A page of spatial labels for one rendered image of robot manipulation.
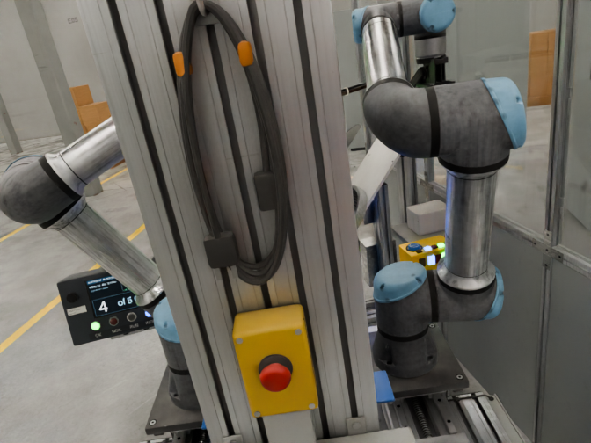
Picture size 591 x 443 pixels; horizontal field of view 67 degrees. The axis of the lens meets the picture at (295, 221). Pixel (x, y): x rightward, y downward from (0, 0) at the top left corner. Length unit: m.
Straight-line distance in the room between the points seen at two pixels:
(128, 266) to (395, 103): 0.69
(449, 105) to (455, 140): 0.05
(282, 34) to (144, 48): 0.14
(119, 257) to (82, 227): 0.10
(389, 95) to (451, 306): 0.47
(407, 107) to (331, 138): 0.26
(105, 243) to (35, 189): 0.23
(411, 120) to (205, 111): 0.36
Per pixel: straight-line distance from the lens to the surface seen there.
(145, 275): 1.12
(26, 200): 0.93
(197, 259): 0.56
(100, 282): 1.39
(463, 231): 0.89
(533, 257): 1.84
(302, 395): 0.61
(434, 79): 1.20
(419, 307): 1.01
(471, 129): 0.75
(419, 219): 2.10
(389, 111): 0.76
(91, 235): 1.07
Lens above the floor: 1.77
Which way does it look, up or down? 22 degrees down
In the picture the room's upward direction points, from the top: 10 degrees counter-clockwise
